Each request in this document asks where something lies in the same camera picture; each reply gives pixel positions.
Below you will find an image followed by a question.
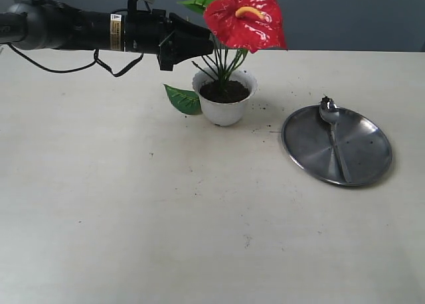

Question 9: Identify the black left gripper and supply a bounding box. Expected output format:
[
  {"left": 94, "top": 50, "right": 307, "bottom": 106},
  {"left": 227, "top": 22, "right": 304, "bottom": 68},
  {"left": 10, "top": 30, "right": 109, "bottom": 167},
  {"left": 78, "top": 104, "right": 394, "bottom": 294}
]
[{"left": 96, "top": 9, "right": 214, "bottom": 71}]

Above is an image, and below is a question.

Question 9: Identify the red artificial flower with leaves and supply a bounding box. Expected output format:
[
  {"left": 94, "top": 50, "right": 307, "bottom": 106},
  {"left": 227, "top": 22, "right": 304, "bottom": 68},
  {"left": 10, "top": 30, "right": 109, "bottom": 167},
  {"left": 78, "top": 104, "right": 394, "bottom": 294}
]
[{"left": 180, "top": 0, "right": 287, "bottom": 85}]

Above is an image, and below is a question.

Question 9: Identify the stainless steel spork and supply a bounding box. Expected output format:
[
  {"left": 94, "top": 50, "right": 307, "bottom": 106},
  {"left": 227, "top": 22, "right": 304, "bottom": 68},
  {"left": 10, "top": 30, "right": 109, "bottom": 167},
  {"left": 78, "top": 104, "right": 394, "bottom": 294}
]
[{"left": 319, "top": 95, "right": 352, "bottom": 183}]

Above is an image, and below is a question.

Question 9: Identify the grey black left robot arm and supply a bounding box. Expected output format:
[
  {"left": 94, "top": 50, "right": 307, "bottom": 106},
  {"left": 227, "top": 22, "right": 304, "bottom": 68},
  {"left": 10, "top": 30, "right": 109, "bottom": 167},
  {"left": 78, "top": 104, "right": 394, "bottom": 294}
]
[{"left": 1, "top": 0, "right": 214, "bottom": 77}]

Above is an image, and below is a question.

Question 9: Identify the dark soil in pot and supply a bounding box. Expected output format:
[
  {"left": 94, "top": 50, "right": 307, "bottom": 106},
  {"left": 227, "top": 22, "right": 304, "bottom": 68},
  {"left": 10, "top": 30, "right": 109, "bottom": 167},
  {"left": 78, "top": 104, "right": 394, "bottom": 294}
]
[{"left": 199, "top": 80, "right": 250, "bottom": 104}]

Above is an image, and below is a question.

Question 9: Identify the white plastic flower pot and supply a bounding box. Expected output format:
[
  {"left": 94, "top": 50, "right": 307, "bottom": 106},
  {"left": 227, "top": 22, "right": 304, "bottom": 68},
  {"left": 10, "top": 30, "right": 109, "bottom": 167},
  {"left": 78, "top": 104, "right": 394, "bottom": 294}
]
[{"left": 192, "top": 68, "right": 258, "bottom": 127}]

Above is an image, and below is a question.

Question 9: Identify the fallen green artificial leaf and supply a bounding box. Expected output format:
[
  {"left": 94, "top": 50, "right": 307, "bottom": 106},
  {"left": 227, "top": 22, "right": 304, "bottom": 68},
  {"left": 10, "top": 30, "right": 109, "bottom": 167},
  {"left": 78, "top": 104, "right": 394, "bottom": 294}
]
[{"left": 164, "top": 84, "right": 202, "bottom": 115}]

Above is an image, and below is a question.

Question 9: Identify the round stainless steel plate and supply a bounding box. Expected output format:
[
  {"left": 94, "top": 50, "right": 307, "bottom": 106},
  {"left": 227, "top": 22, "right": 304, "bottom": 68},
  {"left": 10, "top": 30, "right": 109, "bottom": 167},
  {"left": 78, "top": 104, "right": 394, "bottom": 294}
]
[{"left": 281, "top": 105, "right": 393, "bottom": 187}]

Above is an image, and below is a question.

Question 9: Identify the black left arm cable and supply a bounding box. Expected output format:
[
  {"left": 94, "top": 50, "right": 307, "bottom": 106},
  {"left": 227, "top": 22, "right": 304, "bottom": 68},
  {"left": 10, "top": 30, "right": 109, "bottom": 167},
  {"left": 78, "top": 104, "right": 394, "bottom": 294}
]
[{"left": 6, "top": 43, "right": 145, "bottom": 78}]

